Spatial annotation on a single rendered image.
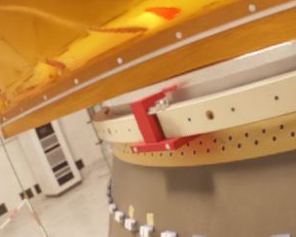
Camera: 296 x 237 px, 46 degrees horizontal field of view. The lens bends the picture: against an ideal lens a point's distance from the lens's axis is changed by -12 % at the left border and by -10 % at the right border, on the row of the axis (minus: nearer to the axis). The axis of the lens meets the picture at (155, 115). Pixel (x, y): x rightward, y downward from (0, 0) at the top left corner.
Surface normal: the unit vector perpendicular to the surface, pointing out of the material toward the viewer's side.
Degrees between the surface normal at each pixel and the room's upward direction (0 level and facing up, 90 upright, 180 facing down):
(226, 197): 62
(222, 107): 90
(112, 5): 88
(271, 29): 90
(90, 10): 89
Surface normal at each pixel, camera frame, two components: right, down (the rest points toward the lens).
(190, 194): -0.80, -0.11
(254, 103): -0.58, 0.33
